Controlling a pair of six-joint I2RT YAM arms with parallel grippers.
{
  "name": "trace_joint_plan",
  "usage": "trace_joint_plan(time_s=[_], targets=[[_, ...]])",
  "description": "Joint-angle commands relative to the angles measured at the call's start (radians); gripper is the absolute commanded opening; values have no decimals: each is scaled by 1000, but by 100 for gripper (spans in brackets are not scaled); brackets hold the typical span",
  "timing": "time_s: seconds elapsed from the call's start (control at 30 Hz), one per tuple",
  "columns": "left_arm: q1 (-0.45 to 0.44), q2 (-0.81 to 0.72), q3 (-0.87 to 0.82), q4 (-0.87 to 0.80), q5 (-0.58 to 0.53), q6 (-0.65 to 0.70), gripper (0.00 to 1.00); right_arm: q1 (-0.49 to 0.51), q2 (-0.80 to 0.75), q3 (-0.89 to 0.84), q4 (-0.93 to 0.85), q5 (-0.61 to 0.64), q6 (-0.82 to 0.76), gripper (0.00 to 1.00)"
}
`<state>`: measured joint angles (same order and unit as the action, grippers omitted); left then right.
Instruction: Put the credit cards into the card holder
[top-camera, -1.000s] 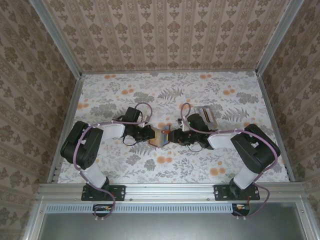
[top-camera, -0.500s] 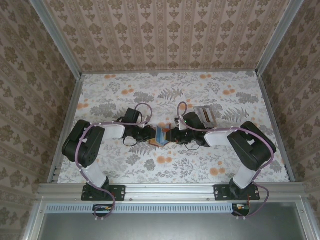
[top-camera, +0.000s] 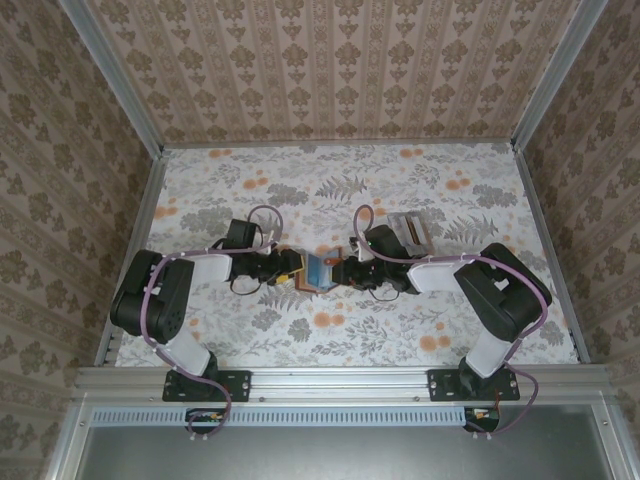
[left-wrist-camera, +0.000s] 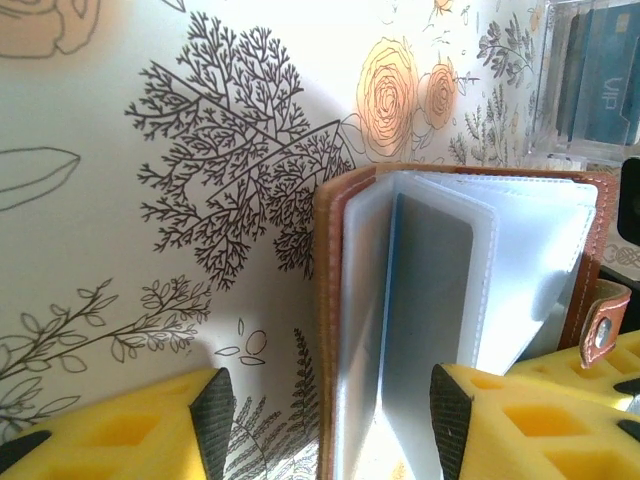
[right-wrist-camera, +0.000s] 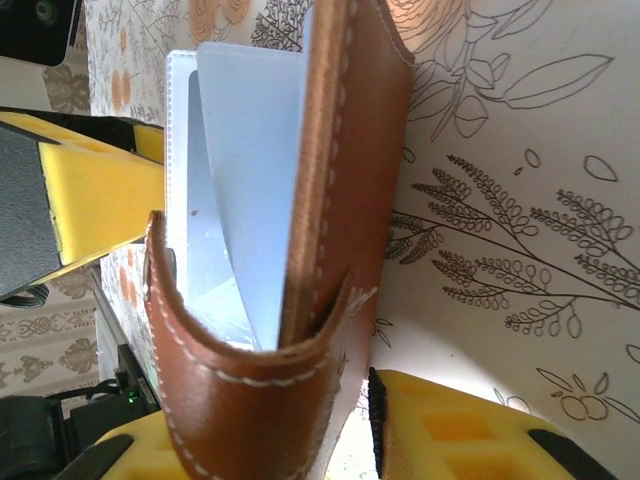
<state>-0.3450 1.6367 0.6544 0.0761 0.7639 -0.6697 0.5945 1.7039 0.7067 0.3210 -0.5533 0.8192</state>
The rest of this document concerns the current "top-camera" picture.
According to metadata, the left gripper thin black cable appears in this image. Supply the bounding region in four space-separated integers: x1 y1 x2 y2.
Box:
228 276 264 298

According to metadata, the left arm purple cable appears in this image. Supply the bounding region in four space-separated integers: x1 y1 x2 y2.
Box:
141 204 286 445

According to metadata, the clear acrylic card box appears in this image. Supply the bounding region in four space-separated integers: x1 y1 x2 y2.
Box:
387 211 434 255

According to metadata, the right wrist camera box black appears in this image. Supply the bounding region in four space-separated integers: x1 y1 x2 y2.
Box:
363 224 410 261

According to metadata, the floral patterned table cover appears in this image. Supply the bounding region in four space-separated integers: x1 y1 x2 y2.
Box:
113 143 582 370

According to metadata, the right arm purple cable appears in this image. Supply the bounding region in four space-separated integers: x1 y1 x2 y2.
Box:
352 203 551 442

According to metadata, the small electronics board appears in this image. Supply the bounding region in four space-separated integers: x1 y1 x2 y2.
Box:
185 407 227 435
462 405 502 434

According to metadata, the aluminium frame side rail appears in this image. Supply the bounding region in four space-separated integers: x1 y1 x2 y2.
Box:
93 148 170 370
513 142 592 366

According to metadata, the white slotted cable duct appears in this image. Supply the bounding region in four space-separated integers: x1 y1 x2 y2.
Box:
92 405 476 427

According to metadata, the gripper thin black cable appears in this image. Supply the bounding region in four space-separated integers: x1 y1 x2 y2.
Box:
228 276 264 298
366 283 402 303

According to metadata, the brown leather card holder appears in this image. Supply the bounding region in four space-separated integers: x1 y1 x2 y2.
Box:
294 251 345 293

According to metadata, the right gripper thin black cable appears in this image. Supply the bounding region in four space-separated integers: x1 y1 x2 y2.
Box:
366 283 402 303

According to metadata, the aluminium frame cross rail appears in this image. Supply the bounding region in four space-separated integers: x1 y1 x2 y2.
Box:
73 363 617 405

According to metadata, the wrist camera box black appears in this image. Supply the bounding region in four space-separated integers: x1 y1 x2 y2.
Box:
225 218 265 251
363 224 410 261

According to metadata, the grey metal panel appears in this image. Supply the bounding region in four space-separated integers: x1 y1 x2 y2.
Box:
47 399 640 480

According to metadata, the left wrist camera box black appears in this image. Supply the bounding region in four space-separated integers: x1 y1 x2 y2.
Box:
225 218 265 251

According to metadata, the thin aluminium frame rail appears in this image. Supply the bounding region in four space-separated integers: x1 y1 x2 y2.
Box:
160 139 517 150

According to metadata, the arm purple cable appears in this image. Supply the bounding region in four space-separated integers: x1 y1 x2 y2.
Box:
352 203 551 442
141 204 286 445

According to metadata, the aluminium frame post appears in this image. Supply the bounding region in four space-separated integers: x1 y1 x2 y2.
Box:
510 0 604 151
63 0 167 156

